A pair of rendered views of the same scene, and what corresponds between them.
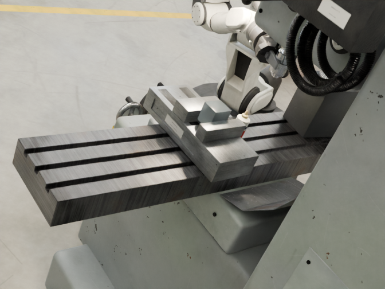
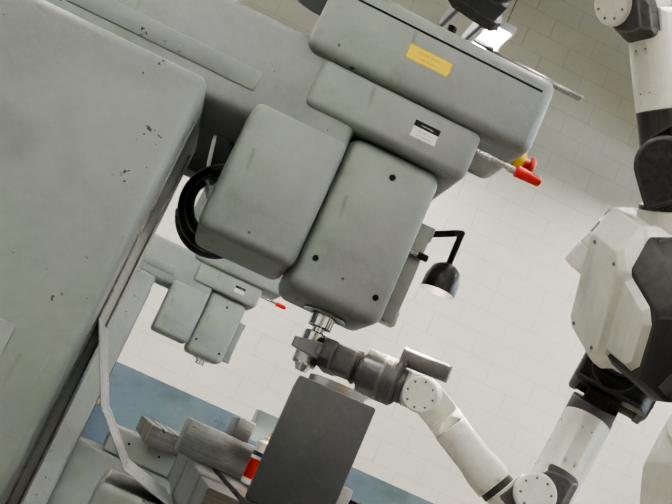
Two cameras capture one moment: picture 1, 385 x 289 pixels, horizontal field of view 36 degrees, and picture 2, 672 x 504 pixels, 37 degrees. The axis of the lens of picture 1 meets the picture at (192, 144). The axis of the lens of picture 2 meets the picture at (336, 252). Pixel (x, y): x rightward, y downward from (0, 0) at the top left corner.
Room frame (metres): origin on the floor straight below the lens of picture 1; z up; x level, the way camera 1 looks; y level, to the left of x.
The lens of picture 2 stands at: (2.83, -1.55, 1.03)
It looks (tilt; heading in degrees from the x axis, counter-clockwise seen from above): 12 degrees up; 133
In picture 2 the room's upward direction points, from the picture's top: 24 degrees clockwise
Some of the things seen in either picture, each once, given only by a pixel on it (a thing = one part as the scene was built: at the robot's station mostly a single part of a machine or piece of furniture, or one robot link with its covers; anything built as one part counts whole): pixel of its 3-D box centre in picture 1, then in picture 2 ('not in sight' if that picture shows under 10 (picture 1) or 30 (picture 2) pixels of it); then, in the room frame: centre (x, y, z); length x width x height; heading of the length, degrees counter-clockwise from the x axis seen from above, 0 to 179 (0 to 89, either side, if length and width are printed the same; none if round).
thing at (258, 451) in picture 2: (240, 125); (261, 458); (1.55, -0.11, 1.01); 0.04 x 0.04 x 0.11
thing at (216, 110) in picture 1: (214, 114); (263, 428); (1.45, -0.02, 1.07); 0.06 x 0.05 x 0.06; 140
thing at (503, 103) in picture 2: not in sight; (418, 84); (1.57, -0.15, 1.81); 0.47 x 0.26 x 0.16; 49
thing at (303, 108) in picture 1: (328, 102); (309, 448); (1.86, -0.36, 1.06); 0.22 x 0.12 x 0.20; 132
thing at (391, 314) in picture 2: not in sight; (404, 274); (1.65, -0.05, 1.45); 0.04 x 0.04 x 0.21; 49
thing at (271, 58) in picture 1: (271, 60); not in sight; (1.56, -0.11, 1.24); 0.06 x 0.02 x 0.03; 30
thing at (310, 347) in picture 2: not in sight; (307, 346); (1.59, -0.16, 1.24); 0.06 x 0.02 x 0.03; 30
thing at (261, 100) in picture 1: (244, 92); not in sight; (2.47, -0.12, 0.68); 0.21 x 0.20 x 0.13; 158
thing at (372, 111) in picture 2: not in sight; (380, 135); (1.55, -0.17, 1.68); 0.34 x 0.24 x 0.10; 49
